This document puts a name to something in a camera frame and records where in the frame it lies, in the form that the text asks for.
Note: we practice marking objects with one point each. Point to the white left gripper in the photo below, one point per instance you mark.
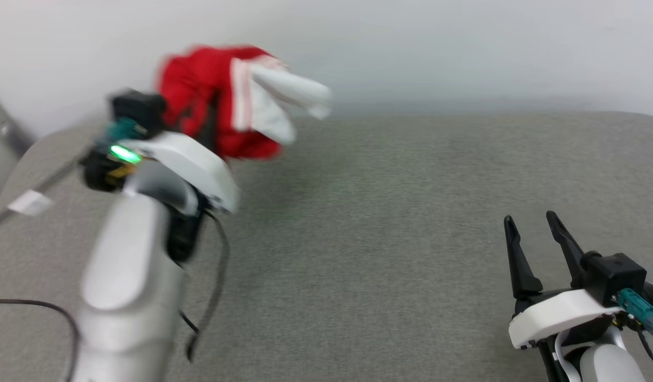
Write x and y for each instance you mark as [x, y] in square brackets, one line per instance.
[193, 162]

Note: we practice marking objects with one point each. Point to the grey metal pole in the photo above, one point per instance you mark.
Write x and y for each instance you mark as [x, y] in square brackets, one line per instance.
[10, 132]

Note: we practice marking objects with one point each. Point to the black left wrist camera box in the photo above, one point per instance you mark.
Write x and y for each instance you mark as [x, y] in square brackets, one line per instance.
[138, 109]

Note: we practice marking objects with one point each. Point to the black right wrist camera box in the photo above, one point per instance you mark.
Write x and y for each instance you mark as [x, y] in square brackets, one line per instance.
[618, 276]

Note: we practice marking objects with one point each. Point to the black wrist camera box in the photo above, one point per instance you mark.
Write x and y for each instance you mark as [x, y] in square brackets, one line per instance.
[618, 276]
[138, 109]

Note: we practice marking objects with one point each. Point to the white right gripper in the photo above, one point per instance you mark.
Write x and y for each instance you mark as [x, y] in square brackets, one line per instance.
[559, 313]

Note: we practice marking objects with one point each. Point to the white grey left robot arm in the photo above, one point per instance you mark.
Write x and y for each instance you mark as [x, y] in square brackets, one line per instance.
[124, 292]

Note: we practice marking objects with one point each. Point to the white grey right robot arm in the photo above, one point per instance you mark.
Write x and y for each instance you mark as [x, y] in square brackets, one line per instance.
[607, 366]

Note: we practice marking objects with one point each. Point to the red and white garment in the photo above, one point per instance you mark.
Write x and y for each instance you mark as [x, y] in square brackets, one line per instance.
[193, 79]

